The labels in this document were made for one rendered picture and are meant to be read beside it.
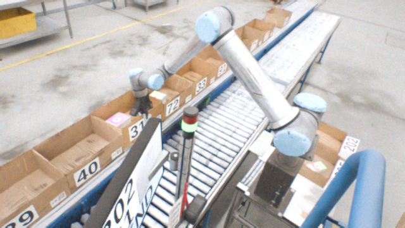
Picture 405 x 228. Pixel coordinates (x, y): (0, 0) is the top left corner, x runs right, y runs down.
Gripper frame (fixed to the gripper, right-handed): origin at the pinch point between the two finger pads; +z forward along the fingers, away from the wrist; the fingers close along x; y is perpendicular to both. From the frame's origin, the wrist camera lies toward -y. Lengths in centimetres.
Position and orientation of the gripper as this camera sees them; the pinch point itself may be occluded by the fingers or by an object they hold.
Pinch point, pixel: (144, 122)
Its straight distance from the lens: 178.9
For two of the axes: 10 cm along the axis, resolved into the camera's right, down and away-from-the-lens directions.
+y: 5.4, -4.8, 6.9
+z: 0.9, 8.5, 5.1
